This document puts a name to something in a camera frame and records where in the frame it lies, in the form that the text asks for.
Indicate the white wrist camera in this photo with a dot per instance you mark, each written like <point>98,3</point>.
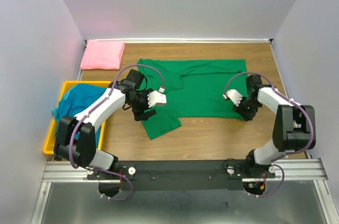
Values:
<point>156,98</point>
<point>234,96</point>

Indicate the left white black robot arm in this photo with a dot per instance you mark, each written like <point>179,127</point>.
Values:
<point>75,135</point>

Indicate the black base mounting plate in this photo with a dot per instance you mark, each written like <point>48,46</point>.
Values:
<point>181,175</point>

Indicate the folded pink t-shirt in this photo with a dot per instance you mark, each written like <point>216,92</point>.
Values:
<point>102,55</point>

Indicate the crumpled blue t-shirt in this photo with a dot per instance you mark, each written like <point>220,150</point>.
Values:
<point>76,100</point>

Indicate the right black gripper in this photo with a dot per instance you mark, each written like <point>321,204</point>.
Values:
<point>247,116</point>

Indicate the green polo t-shirt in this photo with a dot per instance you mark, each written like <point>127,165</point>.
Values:
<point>193,89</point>

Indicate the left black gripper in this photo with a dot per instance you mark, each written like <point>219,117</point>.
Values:
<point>139,114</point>

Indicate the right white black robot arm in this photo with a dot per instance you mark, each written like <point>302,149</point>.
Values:
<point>293,130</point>

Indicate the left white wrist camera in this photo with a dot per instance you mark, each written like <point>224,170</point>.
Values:
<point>156,98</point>

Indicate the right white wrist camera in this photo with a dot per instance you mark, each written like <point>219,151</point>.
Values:
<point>234,96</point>

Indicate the aluminium frame rail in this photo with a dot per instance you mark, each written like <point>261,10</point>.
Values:
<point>294,169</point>

